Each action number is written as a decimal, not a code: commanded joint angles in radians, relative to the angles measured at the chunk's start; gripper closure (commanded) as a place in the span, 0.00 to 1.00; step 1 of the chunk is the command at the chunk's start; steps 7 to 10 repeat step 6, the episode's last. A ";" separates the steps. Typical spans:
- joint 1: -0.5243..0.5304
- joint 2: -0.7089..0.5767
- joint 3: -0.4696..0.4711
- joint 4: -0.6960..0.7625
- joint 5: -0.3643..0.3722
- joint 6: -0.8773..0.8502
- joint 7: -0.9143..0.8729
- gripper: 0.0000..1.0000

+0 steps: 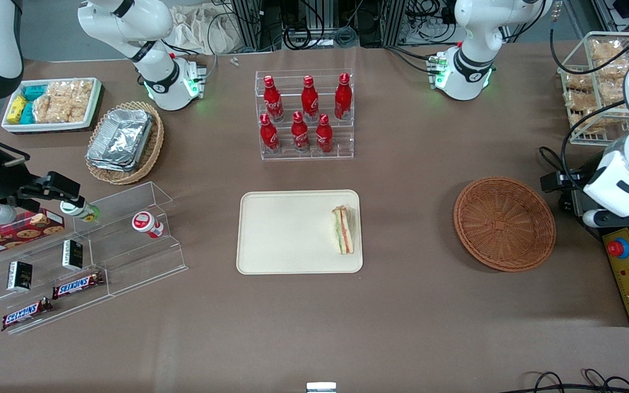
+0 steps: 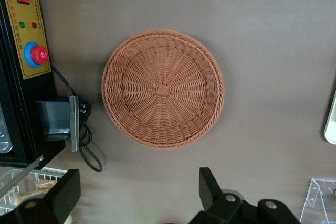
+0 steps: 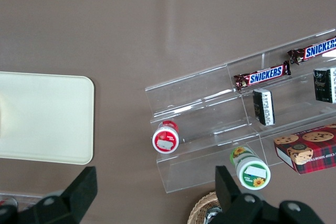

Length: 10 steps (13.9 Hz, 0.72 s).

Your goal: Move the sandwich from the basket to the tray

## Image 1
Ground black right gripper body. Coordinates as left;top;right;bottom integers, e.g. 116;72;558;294
0;147;40;212

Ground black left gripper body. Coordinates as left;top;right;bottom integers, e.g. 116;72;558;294
563;169;589;193

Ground triangle sandwich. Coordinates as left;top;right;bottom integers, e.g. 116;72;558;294
331;205;360;255

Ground white rectangular snack tray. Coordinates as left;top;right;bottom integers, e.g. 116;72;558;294
1;78;103;134

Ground brown round wicker basket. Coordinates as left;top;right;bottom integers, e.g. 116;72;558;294
453;176;557;272

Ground light oval wicker basket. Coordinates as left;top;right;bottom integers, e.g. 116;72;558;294
85;101;165;185

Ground cream plastic tray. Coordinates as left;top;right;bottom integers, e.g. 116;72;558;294
236;189;364;275

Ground grey black power box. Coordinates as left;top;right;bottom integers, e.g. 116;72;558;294
557;191;586;217

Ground white bottle green label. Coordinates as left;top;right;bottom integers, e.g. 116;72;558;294
60;201;100;223

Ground red cookie box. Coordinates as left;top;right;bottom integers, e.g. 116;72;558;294
0;209;66;260

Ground clear bag fried snacks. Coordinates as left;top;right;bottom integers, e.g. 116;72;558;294
598;75;629;105
563;70;595;92
567;106;616;135
590;38;629;77

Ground small black box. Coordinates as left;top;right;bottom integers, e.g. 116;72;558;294
62;239;84;272
7;261;33;292

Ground stack of foil trays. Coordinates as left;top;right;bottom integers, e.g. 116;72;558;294
86;109;155;173

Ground yellow snack pack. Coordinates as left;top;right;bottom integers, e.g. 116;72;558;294
7;96;28;125

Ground clear bag rice crackers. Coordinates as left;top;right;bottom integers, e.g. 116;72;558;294
63;80;94;123
33;82;67;124

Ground Snickers chocolate bar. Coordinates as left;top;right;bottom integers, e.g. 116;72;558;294
2;297;54;332
52;271;105;300

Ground clear acrylic stepped shelf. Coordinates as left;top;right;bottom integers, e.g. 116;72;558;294
0;182;188;335

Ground white bottle red lid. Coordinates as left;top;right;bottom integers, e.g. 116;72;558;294
132;211;165;239

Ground beige cloth bag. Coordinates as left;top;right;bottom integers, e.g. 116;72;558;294
170;4;250;55

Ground red cola bottle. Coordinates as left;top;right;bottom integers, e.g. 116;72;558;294
260;113;280;154
316;113;334;154
335;73;353;121
301;75;319;122
292;111;311;153
263;75;284;122

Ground clear acrylic bottle rack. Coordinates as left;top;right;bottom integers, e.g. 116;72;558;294
254;68;355;161

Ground black power cable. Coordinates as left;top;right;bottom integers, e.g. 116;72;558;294
538;146;573;212

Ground white wire basket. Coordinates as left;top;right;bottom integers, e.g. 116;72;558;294
557;31;629;146

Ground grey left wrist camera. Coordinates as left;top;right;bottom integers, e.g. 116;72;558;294
583;209;622;229

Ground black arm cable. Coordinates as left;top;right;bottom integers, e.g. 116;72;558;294
549;22;629;77
560;101;627;183

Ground black base cables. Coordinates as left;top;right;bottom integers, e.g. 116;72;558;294
384;45;442;75

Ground black cables bundle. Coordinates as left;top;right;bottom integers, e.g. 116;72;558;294
511;368;629;393

